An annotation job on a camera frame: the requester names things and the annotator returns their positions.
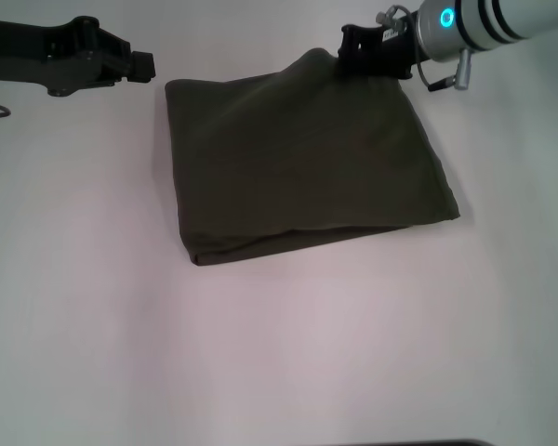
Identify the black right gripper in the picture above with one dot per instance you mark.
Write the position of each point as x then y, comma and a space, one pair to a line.
381, 51

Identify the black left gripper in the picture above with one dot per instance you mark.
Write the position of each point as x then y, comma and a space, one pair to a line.
42, 60

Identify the dark green FREE t-shirt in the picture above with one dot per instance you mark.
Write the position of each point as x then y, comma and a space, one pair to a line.
297, 153

